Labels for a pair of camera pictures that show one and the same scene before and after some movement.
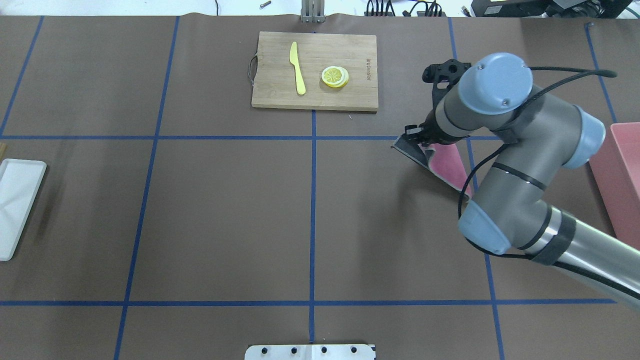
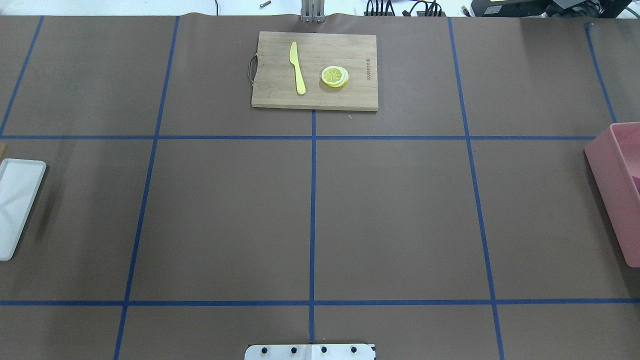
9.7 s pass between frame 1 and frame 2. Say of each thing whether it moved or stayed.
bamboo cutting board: stayed
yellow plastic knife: stayed
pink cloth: moved
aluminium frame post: stayed
